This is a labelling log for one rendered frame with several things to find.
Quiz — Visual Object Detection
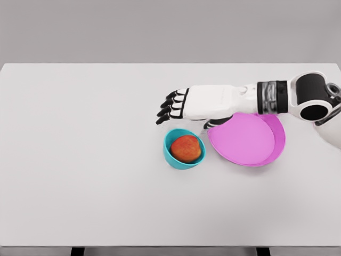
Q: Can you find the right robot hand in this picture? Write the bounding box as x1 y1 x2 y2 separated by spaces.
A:
156 84 238 131

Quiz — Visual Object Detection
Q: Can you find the red apple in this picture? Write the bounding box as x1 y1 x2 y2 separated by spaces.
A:
170 134 202 164

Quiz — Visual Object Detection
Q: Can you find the pink plate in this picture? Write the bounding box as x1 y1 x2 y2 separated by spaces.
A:
207 111 286 167

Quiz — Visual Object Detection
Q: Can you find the blue bowl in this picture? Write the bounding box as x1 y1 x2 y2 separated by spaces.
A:
163 128 207 171

